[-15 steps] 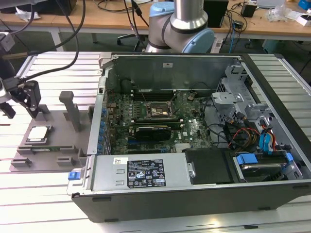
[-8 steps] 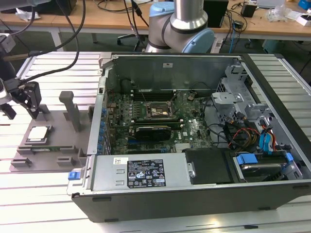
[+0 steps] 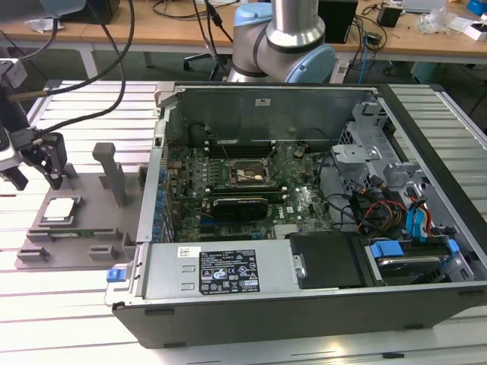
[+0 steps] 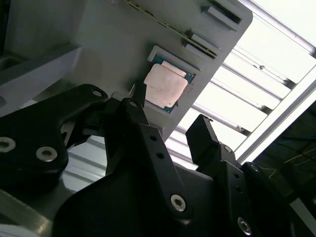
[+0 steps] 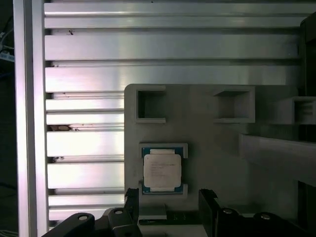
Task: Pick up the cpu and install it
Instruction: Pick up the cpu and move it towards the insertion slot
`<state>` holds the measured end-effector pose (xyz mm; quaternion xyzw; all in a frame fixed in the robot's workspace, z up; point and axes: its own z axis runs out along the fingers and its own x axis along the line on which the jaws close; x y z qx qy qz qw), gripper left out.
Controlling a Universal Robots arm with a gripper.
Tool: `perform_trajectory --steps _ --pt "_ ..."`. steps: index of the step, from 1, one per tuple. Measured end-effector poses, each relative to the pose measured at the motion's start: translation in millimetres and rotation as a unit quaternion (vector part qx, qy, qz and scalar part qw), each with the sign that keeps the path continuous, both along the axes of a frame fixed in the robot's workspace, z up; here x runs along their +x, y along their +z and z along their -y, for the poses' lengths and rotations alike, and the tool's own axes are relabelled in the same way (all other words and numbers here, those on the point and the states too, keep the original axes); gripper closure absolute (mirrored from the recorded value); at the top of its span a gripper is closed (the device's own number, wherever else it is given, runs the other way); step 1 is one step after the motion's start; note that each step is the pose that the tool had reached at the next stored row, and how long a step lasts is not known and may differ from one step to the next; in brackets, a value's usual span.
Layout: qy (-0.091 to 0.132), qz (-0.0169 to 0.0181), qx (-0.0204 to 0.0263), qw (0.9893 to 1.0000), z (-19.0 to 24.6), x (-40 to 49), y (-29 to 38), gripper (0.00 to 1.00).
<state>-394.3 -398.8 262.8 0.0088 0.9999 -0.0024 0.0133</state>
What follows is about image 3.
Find blue flat data wire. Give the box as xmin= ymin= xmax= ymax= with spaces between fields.
xmin=404 ymin=207 xmax=429 ymax=244

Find white cardboard box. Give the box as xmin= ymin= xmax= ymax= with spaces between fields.
xmin=462 ymin=21 xmax=487 ymax=42

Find silver chipset heatsink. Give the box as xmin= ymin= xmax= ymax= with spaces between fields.
xmin=273 ymin=224 xmax=301 ymax=240

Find metal socket cover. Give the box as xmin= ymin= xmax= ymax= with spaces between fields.
xmin=265 ymin=145 xmax=282 ymax=183

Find silver power supply unit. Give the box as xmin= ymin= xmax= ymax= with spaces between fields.
xmin=142 ymin=241 xmax=301 ymax=300

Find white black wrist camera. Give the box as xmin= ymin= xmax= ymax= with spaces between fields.
xmin=0 ymin=127 xmax=21 ymax=170

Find teal bin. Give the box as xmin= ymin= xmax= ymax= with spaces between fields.
xmin=410 ymin=60 xmax=452 ymax=84

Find CPU socket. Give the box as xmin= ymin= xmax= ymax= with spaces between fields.
xmin=227 ymin=157 xmax=272 ymax=188

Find small black box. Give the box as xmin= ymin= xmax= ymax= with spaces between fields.
xmin=376 ymin=5 xmax=403 ymax=28

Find black open PC case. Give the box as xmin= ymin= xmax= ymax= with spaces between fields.
xmin=104 ymin=81 xmax=487 ymax=349

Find hard disk in blue carrier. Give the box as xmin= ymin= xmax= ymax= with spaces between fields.
xmin=364 ymin=238 xmax=460 ymax=287

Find green motherboard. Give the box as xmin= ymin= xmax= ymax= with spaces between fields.
xmin=167 ymin=142 xmax=336 ymax=243

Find black graphics card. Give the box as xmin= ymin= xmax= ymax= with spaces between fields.
xmin=210 ymin=195 xmax=269 ymax=222

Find black red yellow wire bundle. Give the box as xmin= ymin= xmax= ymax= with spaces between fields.
xmin=349 ymin=178 xmax=408 ymax=233

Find crumpled white paper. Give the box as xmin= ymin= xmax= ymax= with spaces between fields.
xmin=23 ymin=14 xmax=65 ymax=33

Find silver CPU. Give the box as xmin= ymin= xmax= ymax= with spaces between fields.
xmin=41 ymin=196 xmax=80 ymax=223

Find white power strip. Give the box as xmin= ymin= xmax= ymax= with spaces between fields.
xmin=329 ymin=59 xmax=350 ymax=84

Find gray parts rack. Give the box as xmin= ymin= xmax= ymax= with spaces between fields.
xmin=14 ymin=142 xmax=149 ymax=271

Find large black equipment box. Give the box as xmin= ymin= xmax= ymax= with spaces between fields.
xmin=0 ymin=0 xmax=121 ymax=25

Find clear plastic bags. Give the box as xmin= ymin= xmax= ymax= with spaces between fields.
xmin=416 ymin=7 xmax=471 ymax=36

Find black plastic shroud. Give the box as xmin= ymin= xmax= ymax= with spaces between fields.
xmin=288 ymin=231 xmax=368 ymax=290

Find wooden desk with clutter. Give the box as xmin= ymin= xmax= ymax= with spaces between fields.
xmin=334 ymin=0 xmax=487 ymax=65

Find silver flat device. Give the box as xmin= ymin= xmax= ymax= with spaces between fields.
xmin=402 ymin=0 xmax=447 ymax=12

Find black office chair base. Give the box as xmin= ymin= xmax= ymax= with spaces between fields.
xmin=183 ymin=52 xmax=233 ymax=81

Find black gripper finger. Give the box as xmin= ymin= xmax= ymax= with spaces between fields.
xmin=32 ymin=132 xmax=69 ymax=191
xmin=0 ymin=165 xmax=29 ymax=192

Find black RAM slot bank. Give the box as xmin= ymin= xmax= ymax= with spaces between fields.
xmin=204 ymin=182 xmax=287 ymax=199
xmin=205 ymin=137 xmax=278 ymax=160

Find wooden desk white legs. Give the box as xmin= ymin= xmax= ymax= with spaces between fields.
xmin=0 ymin=0 xmax=244 ymax=81

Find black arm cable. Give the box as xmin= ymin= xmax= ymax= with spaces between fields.
xmin=36 ymin=0 xmax=137 ymax=134

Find silver metal drive cage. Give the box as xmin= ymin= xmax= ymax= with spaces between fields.
xmin=329 ymin=94 xmax=434 ymax=206

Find thin metal locking lever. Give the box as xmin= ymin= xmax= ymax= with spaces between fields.
xmin=215 ymin=135 xmax=230 ymax=160

